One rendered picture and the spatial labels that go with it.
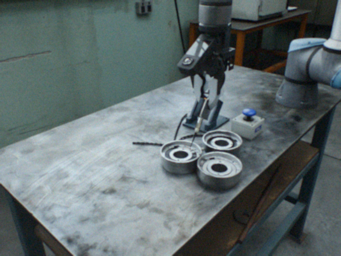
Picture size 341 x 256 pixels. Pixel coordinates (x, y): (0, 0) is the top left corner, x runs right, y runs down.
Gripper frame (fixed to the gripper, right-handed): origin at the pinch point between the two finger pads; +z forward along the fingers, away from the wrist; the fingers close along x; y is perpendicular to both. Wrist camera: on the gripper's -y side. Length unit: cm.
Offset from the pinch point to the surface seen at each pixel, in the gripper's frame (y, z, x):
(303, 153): 58, 38, -13
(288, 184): 35, 40, -16
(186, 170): -12.7, 12.2, -3.7
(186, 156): -8.1, 11.6, -0.3
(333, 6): 374, 15, 61
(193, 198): -19.1, 13.2, -10.2
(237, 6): 205, 2, 101
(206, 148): -3.5, 10.3, -3.3
